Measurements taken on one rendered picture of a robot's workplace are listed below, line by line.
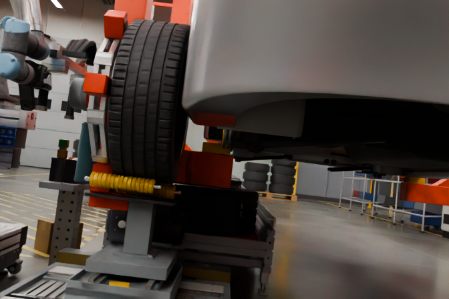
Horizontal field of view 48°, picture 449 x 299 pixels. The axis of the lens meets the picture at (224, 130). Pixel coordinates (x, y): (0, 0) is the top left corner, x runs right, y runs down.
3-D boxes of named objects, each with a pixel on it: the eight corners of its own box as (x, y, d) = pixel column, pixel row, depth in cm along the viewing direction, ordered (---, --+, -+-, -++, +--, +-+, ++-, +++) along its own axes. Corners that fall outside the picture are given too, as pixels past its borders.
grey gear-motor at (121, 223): (194, 287, 217) (203, 207, 220) (98, 276, 218) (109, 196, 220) (196, 279, 235) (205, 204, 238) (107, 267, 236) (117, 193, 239)
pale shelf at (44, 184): (73, 191, 235) (75, 185, 235) (38, 187, 235) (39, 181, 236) (97, 188, 278) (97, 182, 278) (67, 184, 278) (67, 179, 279)
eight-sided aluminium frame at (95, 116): (97, 163, 178) (117, 15, 182) (79, 160, 178) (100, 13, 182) (127, 164, 232) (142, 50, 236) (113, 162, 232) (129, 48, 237)
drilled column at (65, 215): (67, 272, 252) (78, 189, 255) (47, 269, 252) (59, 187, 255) (73, 268, 261) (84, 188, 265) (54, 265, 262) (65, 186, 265)
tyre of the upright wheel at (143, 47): (190, -6, 182) (198, 58, 246) (125, -13, 182) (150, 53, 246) (164, 174, 168) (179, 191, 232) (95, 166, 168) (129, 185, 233)
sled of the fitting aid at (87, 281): (167, 318, 171) (170, 289, 171) (63, 305, 171) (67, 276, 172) (180, 284, 220) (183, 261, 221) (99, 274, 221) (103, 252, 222)
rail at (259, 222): (273, 263, 249) (278, 219, 250) (262, 262, 249) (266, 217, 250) (250, 216, 495) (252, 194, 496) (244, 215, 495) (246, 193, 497)
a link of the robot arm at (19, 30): (18, 27, 170) (13, 58, 169) (1, 16, 159) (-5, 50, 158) (40, 29, 169) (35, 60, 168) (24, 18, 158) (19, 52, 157)
